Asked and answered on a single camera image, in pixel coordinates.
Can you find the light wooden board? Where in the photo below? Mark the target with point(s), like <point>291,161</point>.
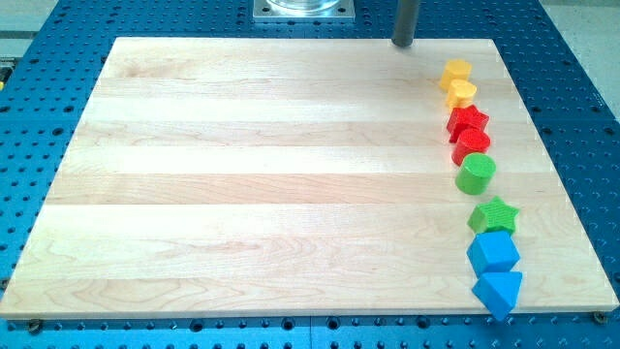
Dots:
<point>278,177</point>

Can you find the red star block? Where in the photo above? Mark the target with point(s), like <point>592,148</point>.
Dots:
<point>461,119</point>

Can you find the red cylinder block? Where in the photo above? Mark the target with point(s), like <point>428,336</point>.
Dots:
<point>469,141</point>

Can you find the green cylinder block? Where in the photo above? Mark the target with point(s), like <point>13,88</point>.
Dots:
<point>475,173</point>

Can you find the yellow round block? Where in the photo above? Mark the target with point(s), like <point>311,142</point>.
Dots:
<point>461,94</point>

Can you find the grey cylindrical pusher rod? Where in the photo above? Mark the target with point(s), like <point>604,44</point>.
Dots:
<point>406,20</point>

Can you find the yellow hexagonal block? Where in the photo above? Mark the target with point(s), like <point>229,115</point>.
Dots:
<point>455,69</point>

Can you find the green star block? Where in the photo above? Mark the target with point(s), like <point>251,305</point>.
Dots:
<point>493,216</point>

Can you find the blue cube block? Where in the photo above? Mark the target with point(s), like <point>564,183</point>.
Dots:
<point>492,252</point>

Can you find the blue triangular prism block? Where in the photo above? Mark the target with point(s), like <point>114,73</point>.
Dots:
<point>498,292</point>

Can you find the blue perforated metal table plate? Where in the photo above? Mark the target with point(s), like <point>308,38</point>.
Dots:
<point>51,83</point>

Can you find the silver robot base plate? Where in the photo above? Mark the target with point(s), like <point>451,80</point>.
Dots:
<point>303,10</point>

